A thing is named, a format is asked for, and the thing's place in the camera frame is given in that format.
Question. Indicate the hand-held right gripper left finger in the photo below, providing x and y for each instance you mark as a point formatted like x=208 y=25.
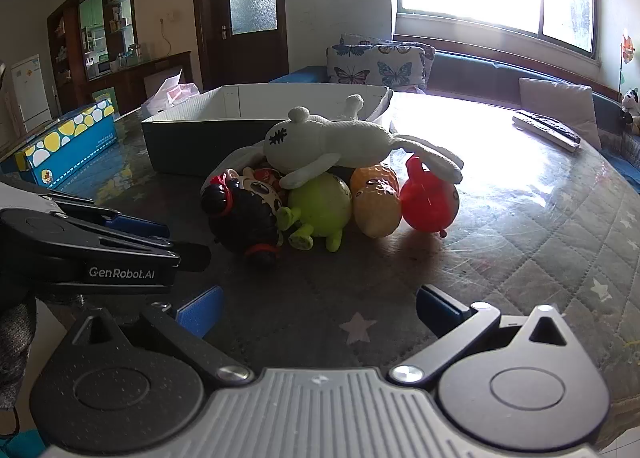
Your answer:
x=200 y=312

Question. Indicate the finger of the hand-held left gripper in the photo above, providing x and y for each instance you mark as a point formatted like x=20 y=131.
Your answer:
x=190 y=258
x=137 y=228

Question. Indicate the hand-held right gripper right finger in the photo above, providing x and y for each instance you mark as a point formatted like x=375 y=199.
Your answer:
x=440 y=305

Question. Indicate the black and red toy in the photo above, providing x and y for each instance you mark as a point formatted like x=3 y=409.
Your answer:
x=240 y=225

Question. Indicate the grey cardboard box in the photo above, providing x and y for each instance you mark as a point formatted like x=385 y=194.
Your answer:
x=200 y=143

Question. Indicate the orange dimpled squeeze toy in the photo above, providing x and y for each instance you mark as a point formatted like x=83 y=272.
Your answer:
x=376 y=203

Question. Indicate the green round squeeze toy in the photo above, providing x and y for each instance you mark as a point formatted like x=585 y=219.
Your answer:
x=317 y=205

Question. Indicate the person's left hand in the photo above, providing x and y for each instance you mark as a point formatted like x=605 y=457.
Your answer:
x=15 y=348

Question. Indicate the red round squeeze toy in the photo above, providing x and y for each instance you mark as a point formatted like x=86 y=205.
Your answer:
x=430 y=203

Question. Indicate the blue spotted box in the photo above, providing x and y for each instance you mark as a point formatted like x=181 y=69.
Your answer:
x=75 y=143

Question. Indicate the green framed board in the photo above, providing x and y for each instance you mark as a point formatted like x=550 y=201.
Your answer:
x=104 y=99

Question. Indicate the dark wooden cabinet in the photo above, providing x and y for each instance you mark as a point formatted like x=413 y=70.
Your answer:
x=145 y=73

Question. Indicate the white microwave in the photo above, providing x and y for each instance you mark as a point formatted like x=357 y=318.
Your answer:
x=103 y=68

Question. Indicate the white refrigerator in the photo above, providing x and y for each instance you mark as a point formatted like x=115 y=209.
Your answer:
x=32 y=93

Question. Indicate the white plush rabbit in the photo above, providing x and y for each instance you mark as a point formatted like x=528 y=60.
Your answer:
x=345 y=138

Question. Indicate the white remote control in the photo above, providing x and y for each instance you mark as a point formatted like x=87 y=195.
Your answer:
x=542 y=134

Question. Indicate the dark wooden door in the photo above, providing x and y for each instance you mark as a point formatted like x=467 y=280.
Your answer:
x=245 y=48

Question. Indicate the dark remote control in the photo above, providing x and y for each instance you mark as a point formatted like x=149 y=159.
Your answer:
x=552 y=125

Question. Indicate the blue sofa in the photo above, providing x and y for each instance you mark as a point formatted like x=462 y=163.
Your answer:
x=480 y=75

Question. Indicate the white cushion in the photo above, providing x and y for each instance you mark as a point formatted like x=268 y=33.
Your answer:
x=560 y=103

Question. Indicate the large butterfly print pillow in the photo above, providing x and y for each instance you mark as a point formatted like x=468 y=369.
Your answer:
x=372 y=68

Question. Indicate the small butterfly print pillow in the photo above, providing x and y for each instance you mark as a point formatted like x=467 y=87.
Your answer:
x=400 y=45

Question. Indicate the black and white plush toy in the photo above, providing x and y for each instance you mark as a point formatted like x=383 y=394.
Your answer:
x=631 y=105

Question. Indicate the white wall outlet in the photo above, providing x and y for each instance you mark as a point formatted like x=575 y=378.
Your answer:
x=170 y=16

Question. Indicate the colourful wall decoration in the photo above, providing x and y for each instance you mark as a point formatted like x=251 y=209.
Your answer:
x=627 y=50

